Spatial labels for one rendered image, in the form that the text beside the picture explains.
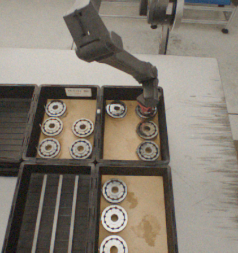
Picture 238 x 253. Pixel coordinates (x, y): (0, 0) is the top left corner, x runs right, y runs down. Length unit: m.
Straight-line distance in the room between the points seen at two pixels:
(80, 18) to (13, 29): 2.65
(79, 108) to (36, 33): 1.96
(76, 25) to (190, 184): 0.90
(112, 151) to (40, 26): 2.32
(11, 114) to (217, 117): 1.10
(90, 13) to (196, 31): 2.58
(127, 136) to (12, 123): 0.57
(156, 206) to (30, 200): 0.52
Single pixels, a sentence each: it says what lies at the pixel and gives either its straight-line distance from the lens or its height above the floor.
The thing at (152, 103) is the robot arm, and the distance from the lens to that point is 0.99.
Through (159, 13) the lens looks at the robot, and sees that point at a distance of 1.22.
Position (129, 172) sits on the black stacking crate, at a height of 0.86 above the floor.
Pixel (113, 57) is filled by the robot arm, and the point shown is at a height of 1.36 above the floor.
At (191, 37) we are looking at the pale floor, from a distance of 3.03.
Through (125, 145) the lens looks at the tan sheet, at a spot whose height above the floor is 0.83.
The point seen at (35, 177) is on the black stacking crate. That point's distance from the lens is 1.11.
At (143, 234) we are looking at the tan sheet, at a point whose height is 0.83.
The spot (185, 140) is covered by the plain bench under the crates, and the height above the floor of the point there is 0.70.
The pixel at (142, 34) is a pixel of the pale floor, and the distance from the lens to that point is 2.95.
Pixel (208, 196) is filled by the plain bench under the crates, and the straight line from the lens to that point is 1.25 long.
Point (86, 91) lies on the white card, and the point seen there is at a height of 0.90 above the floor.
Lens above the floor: 1.83
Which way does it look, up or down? 60 degrees down
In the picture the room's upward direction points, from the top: straight up
